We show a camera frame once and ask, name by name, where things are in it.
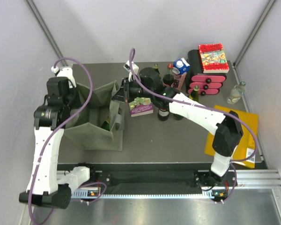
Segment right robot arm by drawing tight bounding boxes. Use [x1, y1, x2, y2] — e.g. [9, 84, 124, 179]
[112, 64, 243, 187]

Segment red comic book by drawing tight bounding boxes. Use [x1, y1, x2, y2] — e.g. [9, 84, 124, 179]
[198, 43, 229, 74]

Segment purple treehouse book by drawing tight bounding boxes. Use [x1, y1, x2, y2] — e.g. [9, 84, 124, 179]
[129, 97, 154, 117]

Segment aluminium frame rail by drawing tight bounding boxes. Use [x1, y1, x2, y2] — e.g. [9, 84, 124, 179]
[53, 170, 281, 208]

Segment black pink drawer unit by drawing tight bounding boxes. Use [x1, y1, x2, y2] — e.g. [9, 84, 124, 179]
[185, 50, 227, 96]

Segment blue juice carton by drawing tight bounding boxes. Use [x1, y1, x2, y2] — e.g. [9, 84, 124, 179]
[172, 58, 190, 90]

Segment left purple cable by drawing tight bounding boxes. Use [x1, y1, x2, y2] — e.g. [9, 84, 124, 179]
[27, 57, 107, 225]

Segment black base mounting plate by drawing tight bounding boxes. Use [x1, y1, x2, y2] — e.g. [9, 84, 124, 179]
[91, 168, 235, 195]

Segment clear green-cap bottle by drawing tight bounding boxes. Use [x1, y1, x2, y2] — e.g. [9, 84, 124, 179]
[227, 81, 246, 105]

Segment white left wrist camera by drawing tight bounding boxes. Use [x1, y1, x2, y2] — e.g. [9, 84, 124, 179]
[51, 66, 77, 88]

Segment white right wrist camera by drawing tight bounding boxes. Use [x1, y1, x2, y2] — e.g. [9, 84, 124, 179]
[123, 61, 139, 82]

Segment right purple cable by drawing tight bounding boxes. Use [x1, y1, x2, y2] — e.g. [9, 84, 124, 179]
[128, 48, 259, 203]

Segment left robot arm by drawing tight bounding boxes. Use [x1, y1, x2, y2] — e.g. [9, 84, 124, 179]
[19, 77, 97, 209]

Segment cola bottle red cap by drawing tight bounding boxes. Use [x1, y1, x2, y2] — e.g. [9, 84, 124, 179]
[163, 64, 174, 86]
[157, 109, 170, 121]

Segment yellow folder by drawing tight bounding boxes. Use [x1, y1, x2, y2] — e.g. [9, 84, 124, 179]
[204, 105, 258, 169]

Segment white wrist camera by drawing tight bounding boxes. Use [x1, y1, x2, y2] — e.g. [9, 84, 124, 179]
[123, 61, 139, 82]
[51, 66, 77, 88]

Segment green canvas bag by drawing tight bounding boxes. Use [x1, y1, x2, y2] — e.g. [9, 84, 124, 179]
[64, 81, 125, 151]

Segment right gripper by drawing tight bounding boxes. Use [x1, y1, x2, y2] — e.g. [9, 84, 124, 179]
[112, 77, 154, 104]

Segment purple cable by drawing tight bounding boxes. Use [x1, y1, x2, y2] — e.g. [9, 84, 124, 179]
[27, 57, 107, 225]
[128, 48, 259, 203]

